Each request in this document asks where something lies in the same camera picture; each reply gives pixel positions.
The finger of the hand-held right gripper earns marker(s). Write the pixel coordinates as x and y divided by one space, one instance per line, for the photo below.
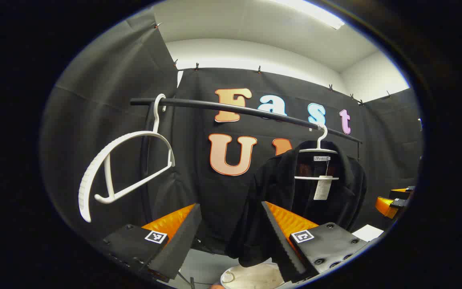
385 206
401 194

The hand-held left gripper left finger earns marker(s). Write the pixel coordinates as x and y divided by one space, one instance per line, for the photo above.
183 237

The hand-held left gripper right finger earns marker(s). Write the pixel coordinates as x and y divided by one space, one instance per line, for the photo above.
281 245

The white laundry hamper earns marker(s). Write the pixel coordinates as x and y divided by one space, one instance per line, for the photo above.
255 277

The black knit garment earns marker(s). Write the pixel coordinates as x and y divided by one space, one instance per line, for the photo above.
271 180

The white plastic hanger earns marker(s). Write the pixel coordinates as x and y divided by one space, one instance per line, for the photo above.
315 178
88 176

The black clothes rack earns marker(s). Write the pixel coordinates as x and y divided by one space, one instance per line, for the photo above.
215 105

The white flat panel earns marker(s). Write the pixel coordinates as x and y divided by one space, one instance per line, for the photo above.
367 233

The black backdrop cloth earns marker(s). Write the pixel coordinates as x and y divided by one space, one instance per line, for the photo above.
94 104

